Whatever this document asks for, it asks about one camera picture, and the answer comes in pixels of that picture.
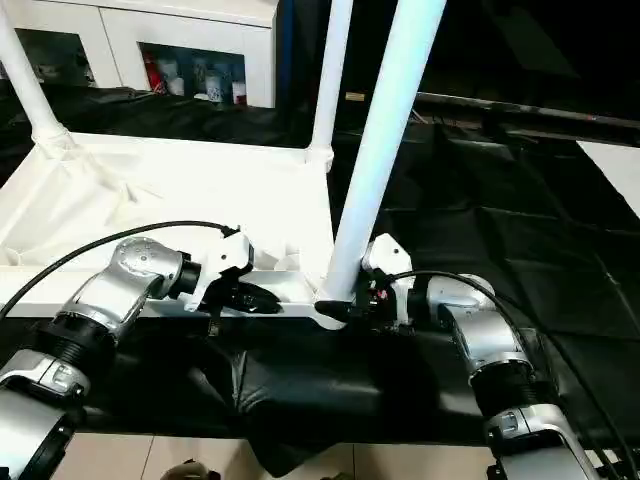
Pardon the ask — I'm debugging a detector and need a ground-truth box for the black mat cover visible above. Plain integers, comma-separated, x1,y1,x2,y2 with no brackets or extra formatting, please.
0,82,640,476

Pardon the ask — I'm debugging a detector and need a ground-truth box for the white cabinet with glass doors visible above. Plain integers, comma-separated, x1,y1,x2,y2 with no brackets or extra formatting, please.
0,0,279,109

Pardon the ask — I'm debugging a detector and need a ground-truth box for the white plastic table leg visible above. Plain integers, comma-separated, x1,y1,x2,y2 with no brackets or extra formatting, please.
319,0,448,304
305,0,355,171
0,7,76,161

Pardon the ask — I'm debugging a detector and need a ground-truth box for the red item behind glass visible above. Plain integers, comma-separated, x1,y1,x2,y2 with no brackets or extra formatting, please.
144,52,169,94

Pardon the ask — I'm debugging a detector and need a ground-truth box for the white flat board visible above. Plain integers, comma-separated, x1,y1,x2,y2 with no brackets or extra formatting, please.
577,140,640,221

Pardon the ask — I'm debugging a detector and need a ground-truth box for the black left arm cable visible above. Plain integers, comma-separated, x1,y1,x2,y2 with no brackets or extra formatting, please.
0,220,241,321

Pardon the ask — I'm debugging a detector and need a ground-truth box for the white plastic table top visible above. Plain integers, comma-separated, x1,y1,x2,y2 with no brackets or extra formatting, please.
0,132,351,332

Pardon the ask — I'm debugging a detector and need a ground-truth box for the long black rod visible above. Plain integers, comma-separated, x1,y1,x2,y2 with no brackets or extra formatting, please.
417,92,640,126

